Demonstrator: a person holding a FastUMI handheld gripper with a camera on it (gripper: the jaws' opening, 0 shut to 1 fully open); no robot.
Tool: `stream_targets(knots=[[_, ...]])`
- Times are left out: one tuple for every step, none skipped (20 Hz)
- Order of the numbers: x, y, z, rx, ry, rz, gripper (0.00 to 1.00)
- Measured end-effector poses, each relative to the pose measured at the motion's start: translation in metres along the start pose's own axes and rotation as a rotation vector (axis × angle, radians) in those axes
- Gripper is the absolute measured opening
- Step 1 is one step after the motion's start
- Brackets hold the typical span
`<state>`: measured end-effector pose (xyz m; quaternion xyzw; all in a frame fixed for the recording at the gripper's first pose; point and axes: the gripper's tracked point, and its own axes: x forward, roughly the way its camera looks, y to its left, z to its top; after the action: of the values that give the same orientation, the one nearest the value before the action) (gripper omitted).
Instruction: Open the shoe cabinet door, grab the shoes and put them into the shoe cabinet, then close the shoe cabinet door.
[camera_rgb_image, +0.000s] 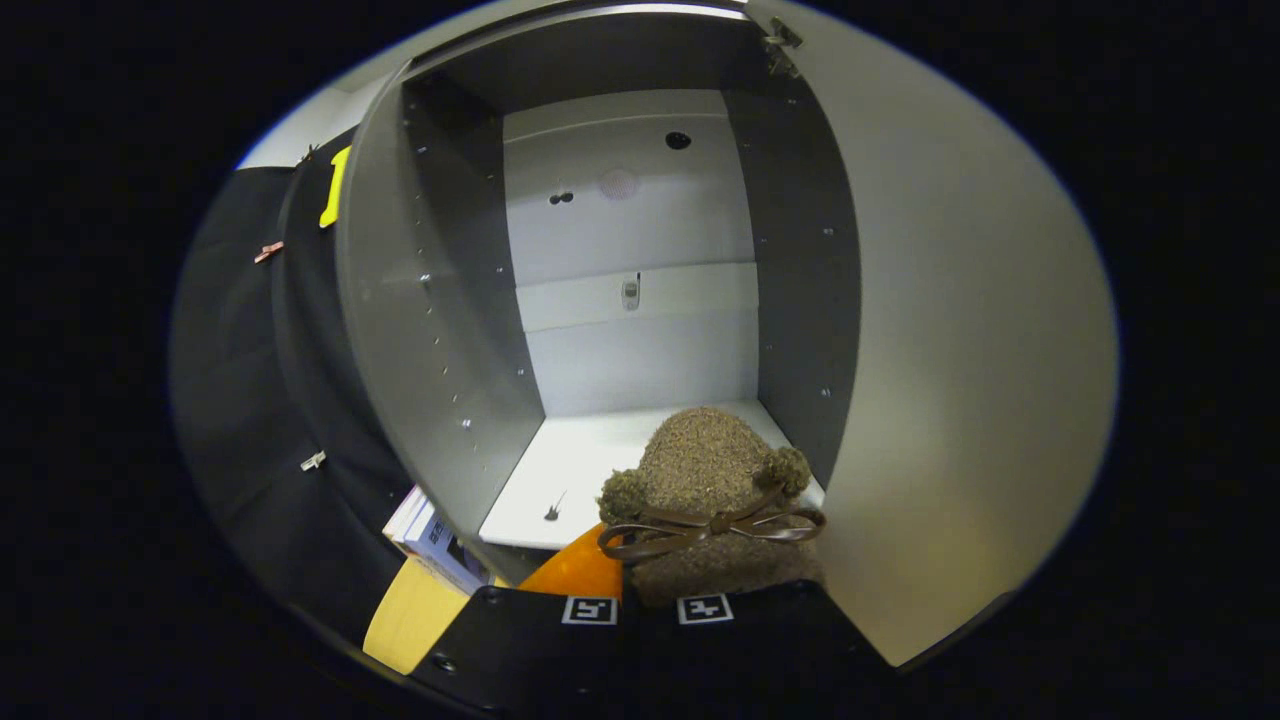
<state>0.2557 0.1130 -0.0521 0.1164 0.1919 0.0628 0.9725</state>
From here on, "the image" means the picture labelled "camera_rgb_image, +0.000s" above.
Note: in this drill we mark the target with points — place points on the black backdrop cloth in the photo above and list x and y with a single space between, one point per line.
240 400

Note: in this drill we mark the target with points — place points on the brown fuzzy shoe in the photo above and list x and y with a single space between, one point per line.
705 460

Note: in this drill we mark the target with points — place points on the white book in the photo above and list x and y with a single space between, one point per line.
405 520

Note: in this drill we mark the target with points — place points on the black binder clip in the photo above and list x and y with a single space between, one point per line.
308 153

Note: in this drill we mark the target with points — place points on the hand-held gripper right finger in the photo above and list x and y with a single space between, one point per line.
760 650

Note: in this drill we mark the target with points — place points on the red clip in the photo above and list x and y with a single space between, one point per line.
268 251

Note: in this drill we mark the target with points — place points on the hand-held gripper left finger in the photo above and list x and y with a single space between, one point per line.
540 650

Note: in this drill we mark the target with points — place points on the silver clip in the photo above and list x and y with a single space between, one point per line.
313 460

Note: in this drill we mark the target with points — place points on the grey shoe cabinet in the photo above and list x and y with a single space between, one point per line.
450 330

